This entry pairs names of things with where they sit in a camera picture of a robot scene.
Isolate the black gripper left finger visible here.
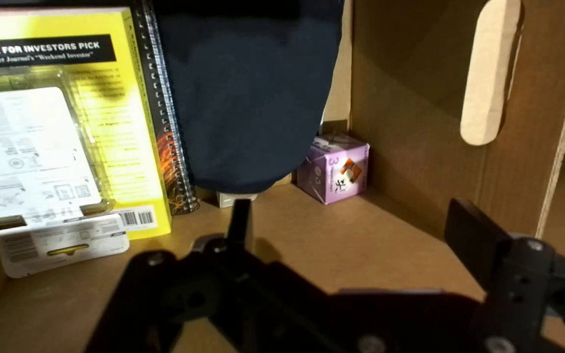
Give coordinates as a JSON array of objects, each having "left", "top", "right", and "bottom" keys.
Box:
[{"left": 85, "top": 198, "right": 338, "bottom": 353}]

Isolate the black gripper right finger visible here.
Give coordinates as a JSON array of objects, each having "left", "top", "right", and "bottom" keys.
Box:
[{"left": 444, "top": 198, "right": 565, "bottom": 353}]

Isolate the small purple box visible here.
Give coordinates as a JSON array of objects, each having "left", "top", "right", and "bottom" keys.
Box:
[{"left": 293, "top": 133, "right": 371, "bottom": 206}]

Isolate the small white block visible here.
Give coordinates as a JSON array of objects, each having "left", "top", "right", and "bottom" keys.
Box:
[{"left": 216, "top": 188, "right": 260, "bottom": 210}]

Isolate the yellow book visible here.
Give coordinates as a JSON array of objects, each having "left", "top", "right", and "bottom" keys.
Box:
[{"left": 0, "top": 6, "right": 173, "bottom": 241}]

